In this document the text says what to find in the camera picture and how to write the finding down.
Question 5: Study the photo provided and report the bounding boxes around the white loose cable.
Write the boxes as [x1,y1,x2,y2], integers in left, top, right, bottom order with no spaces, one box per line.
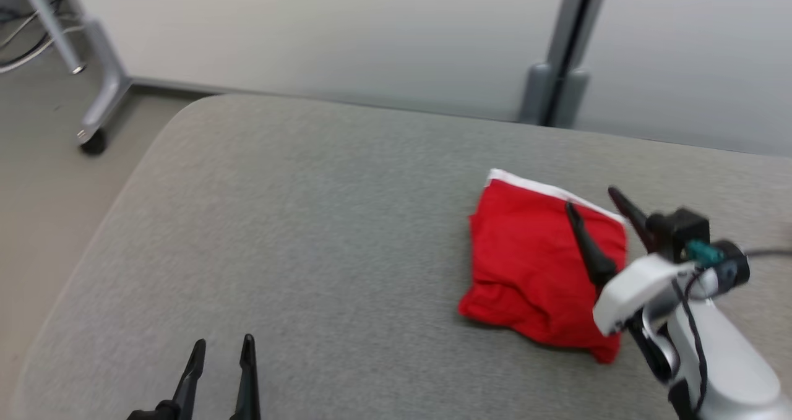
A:
[0,23,85,75]

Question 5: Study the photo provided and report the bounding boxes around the grey metal partition post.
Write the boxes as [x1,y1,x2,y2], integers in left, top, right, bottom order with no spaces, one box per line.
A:
[543,0,613,127]

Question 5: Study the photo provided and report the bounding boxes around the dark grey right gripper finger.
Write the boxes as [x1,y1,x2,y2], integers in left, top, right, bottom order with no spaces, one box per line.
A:
[564,202,618,288]
[608,186,657,252]

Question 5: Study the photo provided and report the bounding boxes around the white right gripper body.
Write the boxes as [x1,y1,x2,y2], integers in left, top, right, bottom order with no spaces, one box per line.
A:
[592,253,697,338]

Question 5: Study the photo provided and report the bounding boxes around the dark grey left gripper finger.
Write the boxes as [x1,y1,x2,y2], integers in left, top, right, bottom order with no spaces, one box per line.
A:
[171,339,207,420]
[230,334,262,420]

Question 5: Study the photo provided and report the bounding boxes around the red shorts with white stripe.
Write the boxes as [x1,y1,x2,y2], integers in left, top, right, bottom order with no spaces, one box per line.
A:
[457,168,629,366]

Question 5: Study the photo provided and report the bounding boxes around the black caster wheel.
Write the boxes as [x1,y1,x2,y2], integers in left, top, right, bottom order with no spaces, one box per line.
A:
[79,129,108,157]

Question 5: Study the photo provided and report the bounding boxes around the grey rounded post foot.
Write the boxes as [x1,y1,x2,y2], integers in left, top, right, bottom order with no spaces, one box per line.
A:
[559,67,592,129]
[518,62,554,126]

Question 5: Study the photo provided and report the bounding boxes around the grey wheeled stand leg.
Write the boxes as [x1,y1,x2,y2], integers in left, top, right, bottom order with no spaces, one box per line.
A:
[12,0,134,146]

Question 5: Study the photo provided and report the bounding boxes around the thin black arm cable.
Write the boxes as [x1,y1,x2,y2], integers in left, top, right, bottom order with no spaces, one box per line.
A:
[671,268,710,418]

